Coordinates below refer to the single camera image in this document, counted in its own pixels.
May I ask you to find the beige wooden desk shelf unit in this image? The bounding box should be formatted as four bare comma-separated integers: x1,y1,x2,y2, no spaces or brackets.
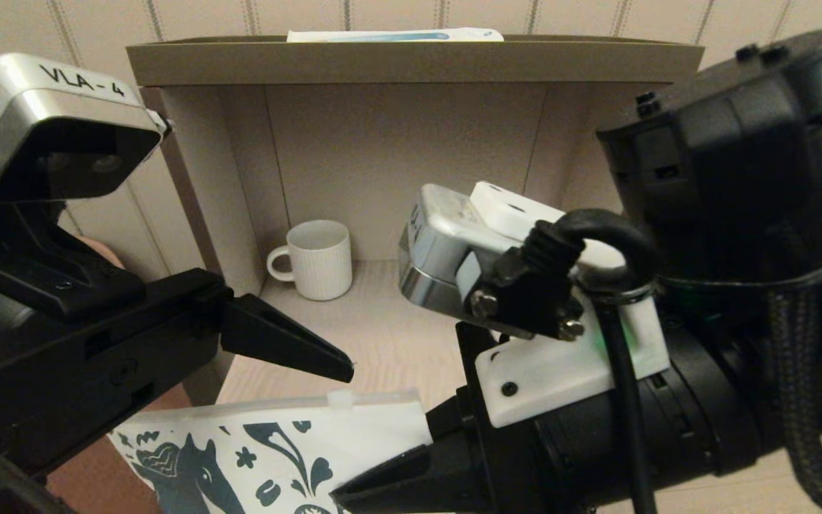
126,34,704,429

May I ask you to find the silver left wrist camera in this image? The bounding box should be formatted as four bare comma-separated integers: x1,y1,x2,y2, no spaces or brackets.
0,52,169,203

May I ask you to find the white blue toothbrush box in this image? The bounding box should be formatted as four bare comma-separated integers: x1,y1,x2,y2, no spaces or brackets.
286,27,504,42

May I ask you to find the white horse print pouch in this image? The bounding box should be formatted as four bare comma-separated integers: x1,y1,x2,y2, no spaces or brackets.
108,389,435,514

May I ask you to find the white ribbed ceramic mug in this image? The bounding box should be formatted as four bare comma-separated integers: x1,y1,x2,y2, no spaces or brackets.
266,219,352,301

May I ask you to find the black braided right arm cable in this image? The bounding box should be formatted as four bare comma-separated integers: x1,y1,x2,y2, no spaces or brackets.
768,286,822,514

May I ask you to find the pink chair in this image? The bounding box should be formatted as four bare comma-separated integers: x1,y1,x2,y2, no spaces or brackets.
47,239,194,514

